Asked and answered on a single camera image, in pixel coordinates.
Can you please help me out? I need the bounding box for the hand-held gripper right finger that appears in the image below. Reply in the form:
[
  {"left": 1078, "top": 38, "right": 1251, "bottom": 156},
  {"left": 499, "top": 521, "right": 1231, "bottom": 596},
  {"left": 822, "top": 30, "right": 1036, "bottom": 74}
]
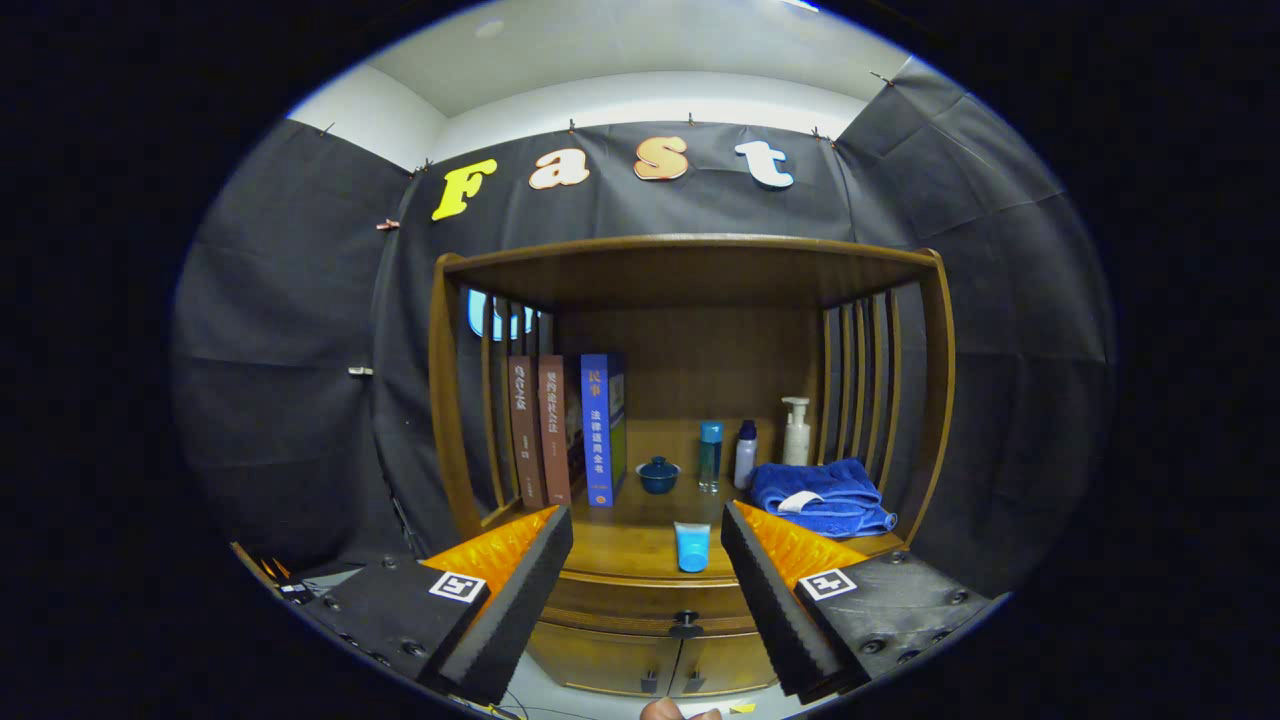
[{"left": 720, "top": 500, "right": 996, "bottom": 701}]

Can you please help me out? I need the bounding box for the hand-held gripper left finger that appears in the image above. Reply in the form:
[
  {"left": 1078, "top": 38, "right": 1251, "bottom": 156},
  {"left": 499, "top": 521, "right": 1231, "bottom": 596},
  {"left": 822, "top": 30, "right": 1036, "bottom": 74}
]
[{"left": 300, "top": 503, "right": 574, "bottom": 706}]

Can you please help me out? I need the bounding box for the wooden drawer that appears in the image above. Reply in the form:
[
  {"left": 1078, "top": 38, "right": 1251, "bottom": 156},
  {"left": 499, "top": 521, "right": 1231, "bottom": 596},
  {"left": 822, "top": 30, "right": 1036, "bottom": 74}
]
[{"left": 540, "top": 572, "right": 761, "bottom": 639}]

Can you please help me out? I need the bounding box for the light blue tube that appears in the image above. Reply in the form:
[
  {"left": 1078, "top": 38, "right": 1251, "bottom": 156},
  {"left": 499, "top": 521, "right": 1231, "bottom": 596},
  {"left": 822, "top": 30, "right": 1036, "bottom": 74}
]
[{"left": 674, "top": 521, "right": 712, "bottom": 574}]

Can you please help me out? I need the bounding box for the wooden cabinet door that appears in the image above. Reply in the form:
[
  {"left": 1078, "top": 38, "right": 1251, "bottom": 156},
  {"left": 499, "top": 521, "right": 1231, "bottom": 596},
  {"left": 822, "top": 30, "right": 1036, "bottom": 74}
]
[
  {"left": 528, "top": 620, "right": 683, "bottom": 698},
  {"left": 668, "top": 630, "right": 779, "bottom": 698}
]

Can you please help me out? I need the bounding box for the wooden countertop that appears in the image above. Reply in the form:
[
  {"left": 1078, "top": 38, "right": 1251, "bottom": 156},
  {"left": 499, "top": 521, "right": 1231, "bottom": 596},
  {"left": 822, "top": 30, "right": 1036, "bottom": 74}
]
[{"left": 480, "top": 418, "right": 906, "bottom": 581}]

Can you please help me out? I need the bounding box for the wooden cabinet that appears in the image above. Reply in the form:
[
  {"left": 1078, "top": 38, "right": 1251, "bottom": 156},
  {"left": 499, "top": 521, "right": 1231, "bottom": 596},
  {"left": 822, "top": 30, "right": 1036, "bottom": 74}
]
[{"left": 428, "top": 235, "right": 956, "bottom": 699}]

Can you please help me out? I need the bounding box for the blue folded towel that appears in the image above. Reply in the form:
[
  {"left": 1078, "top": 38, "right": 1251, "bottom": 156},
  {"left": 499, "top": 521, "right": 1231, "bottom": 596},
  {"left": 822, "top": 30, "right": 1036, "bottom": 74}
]
[{"left": 751, "top": 458, "right": 898, "bottom": 540}]

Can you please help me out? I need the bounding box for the white pump bottle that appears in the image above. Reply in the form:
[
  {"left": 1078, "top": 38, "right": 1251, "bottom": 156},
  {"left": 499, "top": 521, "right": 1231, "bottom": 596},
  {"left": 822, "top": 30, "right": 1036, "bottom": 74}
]
[{"left": 782, "top": 397, "right": 812, "bottom": 467}]

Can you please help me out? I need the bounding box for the brown book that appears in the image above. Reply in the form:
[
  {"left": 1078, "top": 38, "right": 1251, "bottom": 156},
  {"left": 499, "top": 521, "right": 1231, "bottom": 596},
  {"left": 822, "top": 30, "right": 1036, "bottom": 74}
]
[
  {"left": 537, "top": 354, "right": 584, "bottom": 507},
  {"left": 507, "top": 356, "right": 546, "bottom": 510}
]

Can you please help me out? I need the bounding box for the blue book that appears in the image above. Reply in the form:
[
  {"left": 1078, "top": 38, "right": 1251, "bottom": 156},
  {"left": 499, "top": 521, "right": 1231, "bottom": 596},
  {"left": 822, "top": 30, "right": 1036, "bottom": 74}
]
[{"left": 581, "top": 352, "right": 629, "bottom": 508}]

